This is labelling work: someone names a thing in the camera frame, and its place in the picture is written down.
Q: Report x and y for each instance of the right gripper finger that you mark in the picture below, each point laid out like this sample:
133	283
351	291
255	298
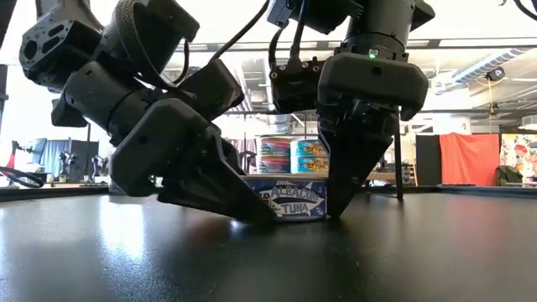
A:
356	147

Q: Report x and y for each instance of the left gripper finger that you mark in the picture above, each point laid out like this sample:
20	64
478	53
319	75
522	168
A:
210	180
235	157

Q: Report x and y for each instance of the silver-lid can white teal label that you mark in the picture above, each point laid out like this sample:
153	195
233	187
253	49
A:
306	164

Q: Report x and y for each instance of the silver-lid can blue label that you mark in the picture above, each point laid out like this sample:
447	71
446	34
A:
293	201

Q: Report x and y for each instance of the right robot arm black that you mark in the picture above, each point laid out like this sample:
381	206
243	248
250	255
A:
377	21

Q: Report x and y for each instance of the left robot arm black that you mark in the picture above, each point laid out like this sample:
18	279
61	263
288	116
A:
92	96

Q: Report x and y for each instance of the black partition panel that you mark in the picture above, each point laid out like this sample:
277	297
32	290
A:
428	161

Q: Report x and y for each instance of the black table mat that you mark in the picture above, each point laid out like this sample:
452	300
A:
268	260

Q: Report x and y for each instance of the blue grey curtain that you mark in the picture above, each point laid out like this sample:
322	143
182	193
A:
54	153

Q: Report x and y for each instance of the orange cloth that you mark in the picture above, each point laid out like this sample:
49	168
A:
470	161

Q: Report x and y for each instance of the black round spotlight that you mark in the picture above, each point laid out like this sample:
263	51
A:
496	74

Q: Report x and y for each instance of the floral cloth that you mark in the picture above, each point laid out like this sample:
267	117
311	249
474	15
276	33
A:
520	149

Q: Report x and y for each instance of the wooden shelf black metal frame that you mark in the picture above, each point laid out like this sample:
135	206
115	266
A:
398	168

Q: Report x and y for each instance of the silver air duct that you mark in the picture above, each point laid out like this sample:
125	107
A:
279	123

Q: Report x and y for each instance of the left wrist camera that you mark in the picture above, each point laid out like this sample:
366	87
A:
214	88

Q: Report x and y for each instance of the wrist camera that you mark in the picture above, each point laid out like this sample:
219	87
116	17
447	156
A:
298	88
214	88

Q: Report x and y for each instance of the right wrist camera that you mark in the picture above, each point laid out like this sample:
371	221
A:
298	88

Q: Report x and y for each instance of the corrugated silver duct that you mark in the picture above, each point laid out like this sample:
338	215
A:
482	67

